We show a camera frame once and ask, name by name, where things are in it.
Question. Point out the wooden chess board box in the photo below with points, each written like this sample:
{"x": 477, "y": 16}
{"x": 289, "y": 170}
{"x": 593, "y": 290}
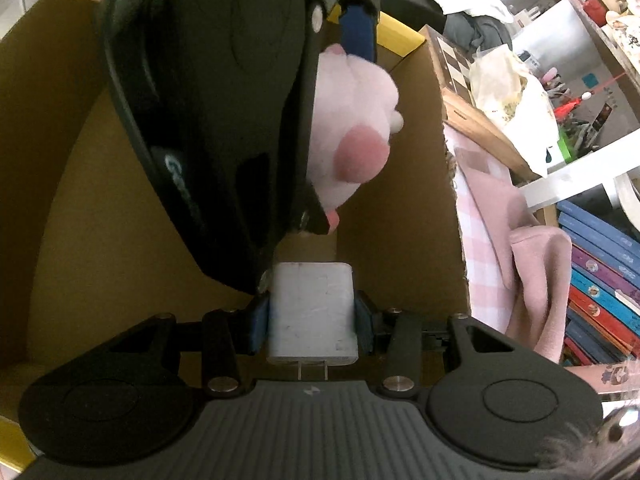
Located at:
{"x": 480, "y": 127}

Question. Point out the grey cloth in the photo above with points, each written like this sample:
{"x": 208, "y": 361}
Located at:
{"x": 475, "y": 30}

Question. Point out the row of colourful books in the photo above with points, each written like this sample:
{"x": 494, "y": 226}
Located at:
{"x": 600, "y": 280}

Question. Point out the white shelf frame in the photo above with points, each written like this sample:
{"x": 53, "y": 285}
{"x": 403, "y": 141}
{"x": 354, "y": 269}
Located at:
{"x": 575, "y": 175}

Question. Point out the black office chair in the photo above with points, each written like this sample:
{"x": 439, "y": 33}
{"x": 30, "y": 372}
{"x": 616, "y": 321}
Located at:
{"x": 405, "y": 7}

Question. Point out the fluffy lilac sleeve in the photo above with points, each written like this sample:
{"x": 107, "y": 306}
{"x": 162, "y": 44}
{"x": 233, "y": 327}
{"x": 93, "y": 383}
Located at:
{"x": 575, "y": 447}

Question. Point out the white power adapter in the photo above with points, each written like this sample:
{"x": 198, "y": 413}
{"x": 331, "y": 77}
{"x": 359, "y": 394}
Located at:
{"x": 310, "y": 310}

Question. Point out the white desk hutch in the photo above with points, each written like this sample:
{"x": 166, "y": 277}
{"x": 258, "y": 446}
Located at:
{"x": 550, "y": 35}

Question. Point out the pink fleece cloth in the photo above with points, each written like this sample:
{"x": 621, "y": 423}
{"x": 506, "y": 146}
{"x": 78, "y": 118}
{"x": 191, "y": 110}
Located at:
{"x": 540, "y": 270}

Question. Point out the cardboard box with yellow edge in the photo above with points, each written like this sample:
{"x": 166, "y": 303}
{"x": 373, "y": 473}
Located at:
{"x": 75, "y": 210}

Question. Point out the pink cartoon holder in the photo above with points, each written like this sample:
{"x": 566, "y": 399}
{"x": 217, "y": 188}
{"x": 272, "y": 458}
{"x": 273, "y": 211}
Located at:
{"x": 610, "y": 375}

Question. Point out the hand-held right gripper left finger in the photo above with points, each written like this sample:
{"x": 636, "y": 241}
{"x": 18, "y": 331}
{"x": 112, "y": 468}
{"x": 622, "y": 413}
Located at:
{"x": 259, "y": 325}

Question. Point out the bunch of pens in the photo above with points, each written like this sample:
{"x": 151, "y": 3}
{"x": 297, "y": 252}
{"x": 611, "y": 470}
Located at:
{"x": 575, "y": 125}

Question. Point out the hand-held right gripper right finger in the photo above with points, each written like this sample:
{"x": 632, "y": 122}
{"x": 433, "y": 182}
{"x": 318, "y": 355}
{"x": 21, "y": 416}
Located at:
{"x": 363, "y": 325}

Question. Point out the pink plush toy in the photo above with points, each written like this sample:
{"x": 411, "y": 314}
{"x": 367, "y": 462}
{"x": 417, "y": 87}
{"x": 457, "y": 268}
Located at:
{"x": 350, "y": 110}

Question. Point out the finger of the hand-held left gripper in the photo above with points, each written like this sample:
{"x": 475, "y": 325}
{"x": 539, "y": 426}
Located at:
{"x": 357, "y": 30}
{"x": 314, "y": 217}

